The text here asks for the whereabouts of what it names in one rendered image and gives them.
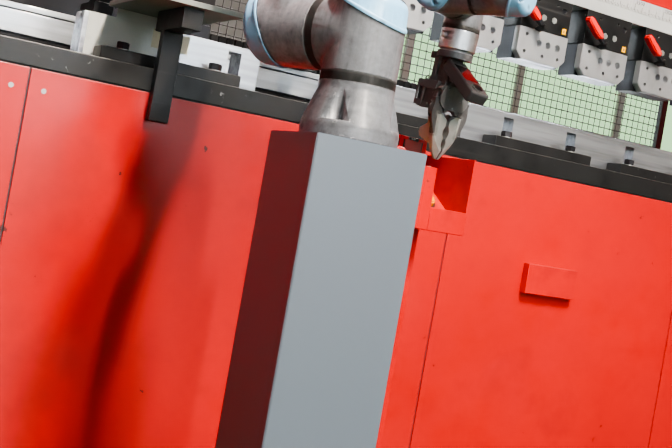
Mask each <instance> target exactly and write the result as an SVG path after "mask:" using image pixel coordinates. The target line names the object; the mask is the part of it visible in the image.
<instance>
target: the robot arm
mask: <svg viewBox="0 0 672 448"><path fill-rule="evenodd" d="M417 1H418V3H419V4H420V5H422V6H424V7H425V8H426V9H427V10H429V11H434V12H436V13H439V14H441V15H443V16H444V20H443V24H442V30H441V34H440V38H439V43H438V47H439V48H440V49H438V51H432V53H431V57H432V58H435V61H434V65H433V69H432V73H431V75H427V76H426V77H425V79H424V78H419V80H418V84H417V88H416V93H415V97H414V101H413V103H415V104H416V105H419V106H421V107H425V108H428V122H427V123H426V124H424V125H422V126H421V127H420V128H419V136H420V137H421V138H423V139H424V140H425V141H427V142H428V143H429V148H430V153H431V156H432V159H436V160H438V159H439V158H440V157H441V156H442V155H443V154H444V153H445V152H446V151H447V150H448V149H449V148H450V146H451V145H452V144H453V142H454V140H455V139H456V138H457V137H458V135H459V134H460V132H461V130H462V129H463V127H464V125H465V123H466V120H467V115H468V108H469V105H468V102H471V103H474V104H477V105H480V106H483V105H484V103H485V102H486V101H487V99H488V95H487V93H486V92H485V91H484V89H483V88H482V87H481V85H480V84H479V82H478V81H477V80H476V78H475V77H474V76H473V74H472V73H471V71H470V70H469V69H468V67H467V66H466V65H465V64H464V63H472V60H473V56H472V55H474V54H475V52H476V48H477V44H478V40H479V34H480V30H481V25H482V21H483V17H484V16H501V17H506V18H510V17H526V16H528V15H530V14H531V13H532V11H533V9H534V8H535V5H536V2H537V0H417ZM407 20H408V8H407V6H406V4H405V3H404V2H403V1H401V0H249V1H248V3H247V5H246V8H245V11H244V18H243V28H244V34H245V36H246V42H247V45H248V47H249V49H250V51H251V52H252V54H253V55H254V56H255V57H256V58H257V59H258V60H259V61H261V62H262V63H265V64H268V65H275V66H278V67H280V68H288V67H291V68H302V69H313V70H321V72H320V78H319V83H318V87H317V89H316V91H315V92H314V94H313V96H312V98H311V100H310V102H309V104H308V106H307V108H306V110H305V112H304V113H303V115H302V117H301V120H300V124H299V129H298V131H301V132H320V133H325V134H329V135H334V136H339V137H344V138H349V139H354V140H359V141H364V142H369V143H373V144H378V145H383V146H388V147H393V148H397V147H398V141H399V132H398V125H397V117H396V110H395V102H394V97H395V91H396V85H397V79H398V74H399V68H400V62H401V57H402V51H403V46H404V40H405V34H407V29H406V28H407ZM428 76H430V77H429V78H427V77H428ZM419 85H420V87H419ZM418 90H419V91H418ZM417 94H418V96H417ZM447 112H450V113H451V115H452V116H451V115H449V114H448V115H446V116H445V117H444V115H443V114H442V113H447Z"/></svg>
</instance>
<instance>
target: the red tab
mask: <svg viewBox="0 0 672 448"><path fill-rule="evenodd" d="M577 274H578V272H577V271H573V270H567V269H561V268H555V267H549V266H543V265H536V264H530V263H524V269H523V274H522V280H521V286H520V292H522V293H526V294H533V295H540V296H547V297H554V298H561V299H568V300H573V297H574V291H575V285H576V280H577Z"/></svg>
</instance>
